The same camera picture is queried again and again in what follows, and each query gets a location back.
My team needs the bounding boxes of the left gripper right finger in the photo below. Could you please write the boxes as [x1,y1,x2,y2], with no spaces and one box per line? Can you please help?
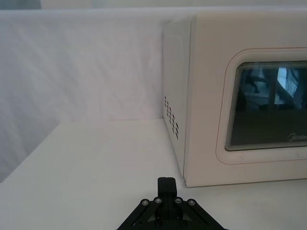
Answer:
[166,177,225,230]

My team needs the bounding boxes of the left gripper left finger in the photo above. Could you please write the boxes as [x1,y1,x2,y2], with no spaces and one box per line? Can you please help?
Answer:
[116,177,168,230]

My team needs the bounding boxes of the white table cloth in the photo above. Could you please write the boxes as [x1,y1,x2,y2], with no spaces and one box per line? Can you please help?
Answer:
[0,118,307,230]

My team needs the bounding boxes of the cream microwave oven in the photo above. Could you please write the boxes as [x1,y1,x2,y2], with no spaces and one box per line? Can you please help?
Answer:
[162,7,307,189]

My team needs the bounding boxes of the white curtain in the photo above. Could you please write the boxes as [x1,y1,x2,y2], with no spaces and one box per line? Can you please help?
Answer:
[0,8,198,184]

